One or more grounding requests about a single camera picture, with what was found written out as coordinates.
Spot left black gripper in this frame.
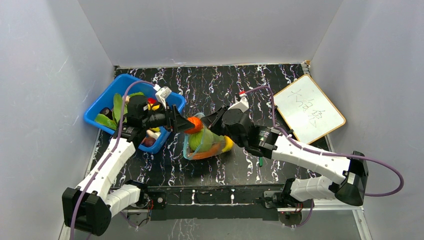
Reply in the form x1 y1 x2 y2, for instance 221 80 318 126
142 102 195 134

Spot green cabbage toy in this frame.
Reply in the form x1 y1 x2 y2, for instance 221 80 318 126
188 128 224 153

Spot clear zip top bag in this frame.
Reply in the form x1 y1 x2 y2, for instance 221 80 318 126
183 112 234 160

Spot yellow banana toy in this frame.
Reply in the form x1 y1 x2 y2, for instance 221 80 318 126
221 136 234 153

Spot orange papaya slice toy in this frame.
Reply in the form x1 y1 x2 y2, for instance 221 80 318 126
188 148 221 160

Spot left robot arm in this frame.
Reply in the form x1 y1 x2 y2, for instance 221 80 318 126
61 95 195 239

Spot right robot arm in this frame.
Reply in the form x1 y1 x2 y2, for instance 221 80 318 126
201 106 369 207

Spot blue plastic bin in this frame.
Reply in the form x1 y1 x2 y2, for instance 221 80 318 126
83 74 171 154

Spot white dry erase board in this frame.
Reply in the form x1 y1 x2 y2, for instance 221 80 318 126
273 74 346 144

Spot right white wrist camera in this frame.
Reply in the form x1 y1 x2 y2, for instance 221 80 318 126
228 91 249 113

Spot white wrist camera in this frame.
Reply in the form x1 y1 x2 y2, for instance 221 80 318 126
153 84 172 109
228 91 249 113

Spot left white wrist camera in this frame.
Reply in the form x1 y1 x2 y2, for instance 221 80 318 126
153 84 172 109

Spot aluminium frame rail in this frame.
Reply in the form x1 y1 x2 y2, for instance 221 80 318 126
57 187 374 240

